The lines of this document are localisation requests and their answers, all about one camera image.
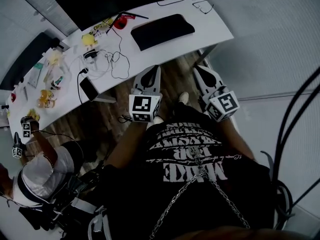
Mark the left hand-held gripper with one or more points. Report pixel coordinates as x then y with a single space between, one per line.
142 104

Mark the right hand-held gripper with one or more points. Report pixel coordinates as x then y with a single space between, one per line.
226 102

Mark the black mouse pad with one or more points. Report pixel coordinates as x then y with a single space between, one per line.
162 31

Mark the person's left forearm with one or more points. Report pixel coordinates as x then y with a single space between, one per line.
127 144

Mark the person's right forearm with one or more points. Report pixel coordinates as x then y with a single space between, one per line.
232 136

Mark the white desk leg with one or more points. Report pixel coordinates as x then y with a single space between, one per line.
206 55
107 99

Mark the white shoe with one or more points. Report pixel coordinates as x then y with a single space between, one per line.
183 97
158 120

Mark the black smartphone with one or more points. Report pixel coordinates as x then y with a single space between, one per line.
88 89

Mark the black power adapter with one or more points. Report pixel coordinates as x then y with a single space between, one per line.
91 54

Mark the red cup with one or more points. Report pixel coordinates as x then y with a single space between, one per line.
120 22

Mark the white printed card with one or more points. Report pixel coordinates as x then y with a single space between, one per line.
100 34

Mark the yellow plush toy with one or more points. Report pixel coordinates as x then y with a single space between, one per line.
89 39

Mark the black eyeglasses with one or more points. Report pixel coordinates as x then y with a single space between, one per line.
203 7

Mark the large black monitor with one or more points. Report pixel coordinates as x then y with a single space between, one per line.
107 1

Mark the clear plastic bag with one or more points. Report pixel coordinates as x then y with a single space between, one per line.
55 69

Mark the black tumbler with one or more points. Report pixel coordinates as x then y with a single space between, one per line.
58 44

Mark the orange toy figures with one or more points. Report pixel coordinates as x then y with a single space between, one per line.
47 99

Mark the black printed t-shirt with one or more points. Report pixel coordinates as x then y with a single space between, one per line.
155 204

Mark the small black monitor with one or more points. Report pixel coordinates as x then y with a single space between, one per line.
25 59

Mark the small red object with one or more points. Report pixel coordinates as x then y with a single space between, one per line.
14 97

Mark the black office chair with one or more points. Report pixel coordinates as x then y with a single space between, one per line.
62 209

